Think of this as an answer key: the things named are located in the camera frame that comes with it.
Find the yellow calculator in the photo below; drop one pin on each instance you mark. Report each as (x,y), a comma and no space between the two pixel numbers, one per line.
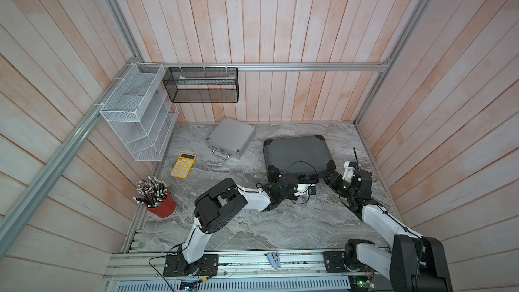
(183,166)

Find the black mesh wall basket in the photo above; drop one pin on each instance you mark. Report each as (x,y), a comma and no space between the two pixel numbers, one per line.
(202,85)

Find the red pencil cup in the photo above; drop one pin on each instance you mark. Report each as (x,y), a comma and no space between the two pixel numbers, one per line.
(155,197)

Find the blue clip on rail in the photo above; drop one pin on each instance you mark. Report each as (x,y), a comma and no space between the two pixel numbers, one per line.
(273,259)

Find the white wire mesh shelf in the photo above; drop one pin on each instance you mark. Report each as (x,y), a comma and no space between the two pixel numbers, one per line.
(139,111)

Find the silver aluminium poker case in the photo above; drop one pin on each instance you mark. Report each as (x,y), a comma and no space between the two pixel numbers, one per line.
(230,138)

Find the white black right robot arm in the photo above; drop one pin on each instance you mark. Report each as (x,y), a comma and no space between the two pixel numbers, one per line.
(413,263)

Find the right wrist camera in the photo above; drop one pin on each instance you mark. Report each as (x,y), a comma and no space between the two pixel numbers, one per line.
(349,170)

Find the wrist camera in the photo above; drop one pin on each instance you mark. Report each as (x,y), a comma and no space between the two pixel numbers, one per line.
(305,189)
(349,170)

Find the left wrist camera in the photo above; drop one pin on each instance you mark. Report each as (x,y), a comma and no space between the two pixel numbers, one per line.
(305,189)

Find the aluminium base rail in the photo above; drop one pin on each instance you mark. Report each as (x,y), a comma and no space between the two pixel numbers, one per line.
(300,270)

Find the dark grey poker case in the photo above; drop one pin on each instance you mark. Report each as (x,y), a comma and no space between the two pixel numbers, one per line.
(308,158)

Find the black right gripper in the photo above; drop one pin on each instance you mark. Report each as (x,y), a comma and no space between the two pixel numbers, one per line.
(333,180)

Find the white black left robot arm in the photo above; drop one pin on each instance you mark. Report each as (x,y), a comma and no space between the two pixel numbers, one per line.
(215,208)

